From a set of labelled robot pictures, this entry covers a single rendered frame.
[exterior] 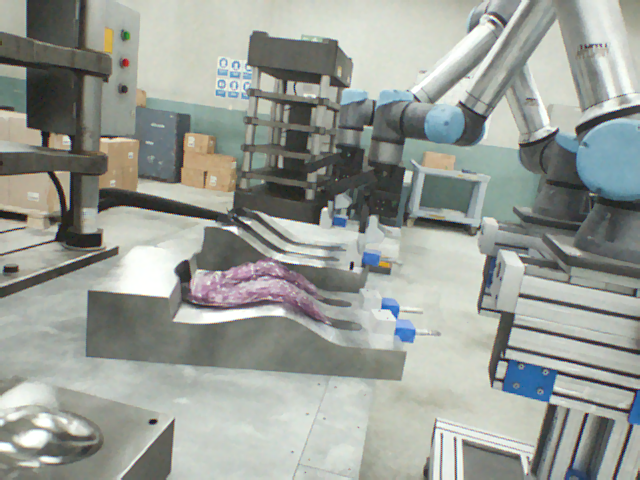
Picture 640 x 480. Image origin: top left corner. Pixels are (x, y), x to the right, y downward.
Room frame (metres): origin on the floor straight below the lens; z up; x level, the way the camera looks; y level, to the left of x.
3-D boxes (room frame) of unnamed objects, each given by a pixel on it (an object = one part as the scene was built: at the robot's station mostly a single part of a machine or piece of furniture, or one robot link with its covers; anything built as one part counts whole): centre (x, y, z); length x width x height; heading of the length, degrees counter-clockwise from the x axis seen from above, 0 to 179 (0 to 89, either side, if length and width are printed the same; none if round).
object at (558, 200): (1.36, -0.67, 1.09); 0.15 x 0.15 x 0.10
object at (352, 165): (1.39, -0.05, 1.09); 0.09 x 0.08 x 0.12; 80
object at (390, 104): (1.08, -0.12, 1.23); 0.09 x 0.08 x 0.11; 48
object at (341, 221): (1.39, -0.07, 0.93); 0.13 x 0.05 x 0.05; 81
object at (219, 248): (1.19, 0.12, 0.87); 0.50 x 0.26 x 0.14; 80
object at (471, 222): (6.96, -1.70, 0.47); 1.10 x 0.52 x 0.94; 88
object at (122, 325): (0.82, 0.10, 0.86); 0.50 x 0.26 x 0.11; 98
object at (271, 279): (0.83, 0.09, 0.90); 0.26 x 0.18 x 0.08; 98
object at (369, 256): (1.08, -0.14, 0.91); 0.13 x 0.05 x 0.05; 80
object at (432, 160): (7.00, -1.54, 0.94); 0.41 x 0.33 x 0.29; 88
